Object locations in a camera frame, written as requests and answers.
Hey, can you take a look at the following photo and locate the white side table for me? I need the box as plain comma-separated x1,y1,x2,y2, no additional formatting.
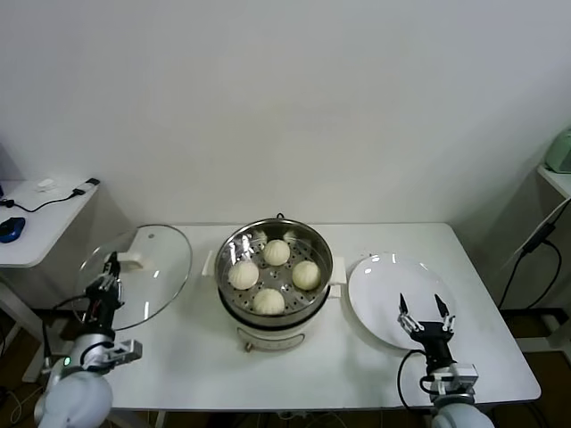
0,179,100,384

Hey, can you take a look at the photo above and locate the white steamed baozi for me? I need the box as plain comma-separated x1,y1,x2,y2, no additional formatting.
261,239,292,267
291,260,322,290
228,260,260,290
252,288,286,316

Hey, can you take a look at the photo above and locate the perforated steel steamer basket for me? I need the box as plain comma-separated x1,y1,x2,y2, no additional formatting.
213,218,334,316

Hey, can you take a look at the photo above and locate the black looping power cable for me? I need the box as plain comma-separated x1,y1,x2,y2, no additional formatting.
498,238,562,309

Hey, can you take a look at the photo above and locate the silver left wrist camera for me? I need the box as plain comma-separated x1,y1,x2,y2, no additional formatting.
91,339,145,371

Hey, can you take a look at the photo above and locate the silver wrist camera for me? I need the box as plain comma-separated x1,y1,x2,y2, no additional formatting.
430,363,479,396
91,339,145,371

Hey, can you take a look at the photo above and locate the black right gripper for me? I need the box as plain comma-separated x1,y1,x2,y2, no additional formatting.
396,292,457,362

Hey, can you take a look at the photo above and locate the black cable with plug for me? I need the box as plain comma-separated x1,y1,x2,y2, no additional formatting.
0,177,99,214

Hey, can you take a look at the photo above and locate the round white plate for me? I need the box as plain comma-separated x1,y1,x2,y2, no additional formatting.
347,252,457,350

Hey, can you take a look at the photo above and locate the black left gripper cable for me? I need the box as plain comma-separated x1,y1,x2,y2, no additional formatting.
42,296,90,371

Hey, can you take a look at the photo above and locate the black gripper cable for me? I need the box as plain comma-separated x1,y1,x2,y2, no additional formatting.
42,296,90,371
398,350,432,409

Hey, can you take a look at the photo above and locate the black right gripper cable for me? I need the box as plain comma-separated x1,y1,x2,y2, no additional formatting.
398,350,432,409

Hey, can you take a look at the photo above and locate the pale green appliance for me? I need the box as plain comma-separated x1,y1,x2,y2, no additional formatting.
544,128,571,175

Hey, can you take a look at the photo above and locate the white desk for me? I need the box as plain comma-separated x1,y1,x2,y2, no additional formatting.
515,163,571,353

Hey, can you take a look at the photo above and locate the black power adapter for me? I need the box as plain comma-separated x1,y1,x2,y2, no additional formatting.
521,222,558,254

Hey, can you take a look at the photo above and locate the stainless steel steamer pot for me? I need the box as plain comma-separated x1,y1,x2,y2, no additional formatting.
203,251,347,353

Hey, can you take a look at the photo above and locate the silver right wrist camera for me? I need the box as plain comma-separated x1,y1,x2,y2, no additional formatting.
430,363,479,396

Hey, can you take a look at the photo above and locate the oval glass pot lid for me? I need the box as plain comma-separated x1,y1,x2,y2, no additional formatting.
75,224,193,332

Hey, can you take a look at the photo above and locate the thin white strip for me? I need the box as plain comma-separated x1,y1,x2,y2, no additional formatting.
501,204,566,268

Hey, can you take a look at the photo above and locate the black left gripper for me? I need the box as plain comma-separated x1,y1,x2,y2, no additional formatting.
84,252,124,331

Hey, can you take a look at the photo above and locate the blue computer mouse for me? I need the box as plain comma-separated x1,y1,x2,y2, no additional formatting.
0,217,26,244

